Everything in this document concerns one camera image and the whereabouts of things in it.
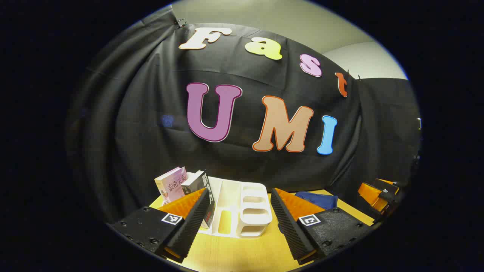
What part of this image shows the black backdrop cloth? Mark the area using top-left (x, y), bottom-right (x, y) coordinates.
top-left (66, 6), bottom-right (422, 223)

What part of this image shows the black book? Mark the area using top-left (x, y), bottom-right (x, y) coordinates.
top-left (181, 170), bottom-right (216, 229)

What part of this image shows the white plastic bookshelf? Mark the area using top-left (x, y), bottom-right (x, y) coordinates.
top-left (163, 172), bottom-right (273, 238)

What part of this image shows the pink book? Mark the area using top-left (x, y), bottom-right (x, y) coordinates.
top-left (154, 167), bottom-right (188, 204)

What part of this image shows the blue schoolbag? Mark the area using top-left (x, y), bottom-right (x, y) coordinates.
top-left (294, 191), bottom-right (338, 210)

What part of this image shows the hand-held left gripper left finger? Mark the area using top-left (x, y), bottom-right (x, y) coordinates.
top-left (108, 188), bottom-right (211, 264)

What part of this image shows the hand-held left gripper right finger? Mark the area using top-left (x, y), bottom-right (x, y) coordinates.
top-left (270, 187), bottom-right (375, 265)

